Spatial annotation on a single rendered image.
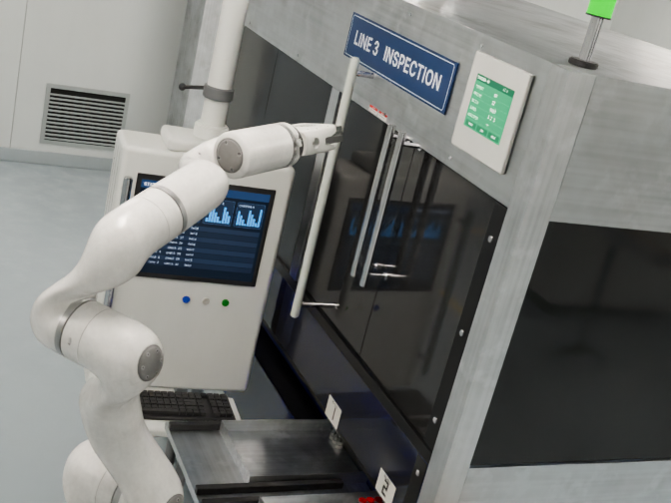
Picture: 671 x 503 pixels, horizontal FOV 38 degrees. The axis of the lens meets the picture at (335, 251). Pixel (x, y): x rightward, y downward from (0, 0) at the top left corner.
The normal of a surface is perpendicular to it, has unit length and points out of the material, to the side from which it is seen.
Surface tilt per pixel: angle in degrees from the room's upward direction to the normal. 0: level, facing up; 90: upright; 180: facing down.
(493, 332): 90
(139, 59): 90
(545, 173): 90
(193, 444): 0
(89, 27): 90
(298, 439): 0
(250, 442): 0
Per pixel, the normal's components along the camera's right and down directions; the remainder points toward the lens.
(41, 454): 0.22, -0.92
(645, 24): -0.90, -0.07
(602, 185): 0.37, 0.40
